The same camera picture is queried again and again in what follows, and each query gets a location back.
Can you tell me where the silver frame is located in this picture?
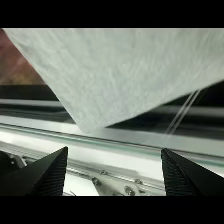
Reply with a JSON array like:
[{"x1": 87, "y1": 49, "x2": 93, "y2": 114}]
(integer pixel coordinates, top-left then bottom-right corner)
[{"x1": 0, "y1": 113, "x2": 224, "y2": 197}]

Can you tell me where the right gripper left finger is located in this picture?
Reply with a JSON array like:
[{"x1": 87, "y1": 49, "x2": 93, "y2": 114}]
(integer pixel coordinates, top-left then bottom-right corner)
[{"x1": 0, "y1": 145, "x2": 69, "y2": 197}]

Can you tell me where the grey T-shirt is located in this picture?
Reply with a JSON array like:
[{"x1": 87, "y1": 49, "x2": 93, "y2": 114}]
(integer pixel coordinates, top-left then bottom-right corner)
[{"x1": 2, "y1": 28, "x2": 224, "y2": 134}]

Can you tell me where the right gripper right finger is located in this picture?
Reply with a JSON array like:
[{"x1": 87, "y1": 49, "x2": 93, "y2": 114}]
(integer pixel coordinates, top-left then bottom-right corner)
[{"x1": 160, "y1": 148, "x2": 224, "y2": 197}]

